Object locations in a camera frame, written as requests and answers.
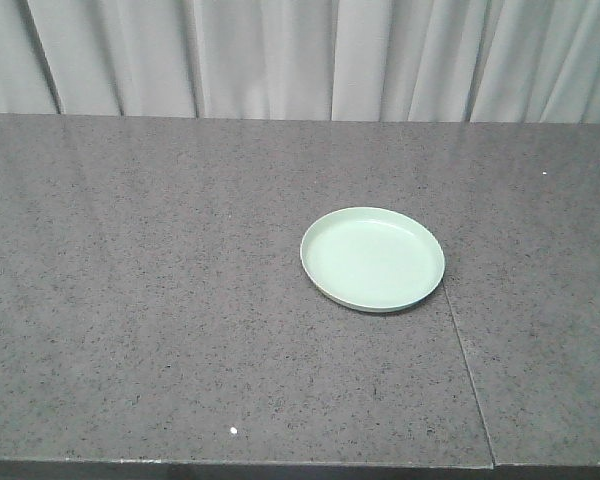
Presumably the light green round plate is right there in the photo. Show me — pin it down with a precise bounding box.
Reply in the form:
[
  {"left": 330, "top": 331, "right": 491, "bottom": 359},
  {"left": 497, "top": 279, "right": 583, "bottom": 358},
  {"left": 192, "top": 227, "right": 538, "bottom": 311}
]
[{"left": 299, "top": 207, "right": 446, "bottom": 313}]

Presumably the white pleated curtain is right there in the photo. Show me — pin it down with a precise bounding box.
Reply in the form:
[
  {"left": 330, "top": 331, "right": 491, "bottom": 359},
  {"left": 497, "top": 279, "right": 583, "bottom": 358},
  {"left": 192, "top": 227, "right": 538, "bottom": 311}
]
[{"left": 0, "top": 1, "right": 600, "bottom": 124}]

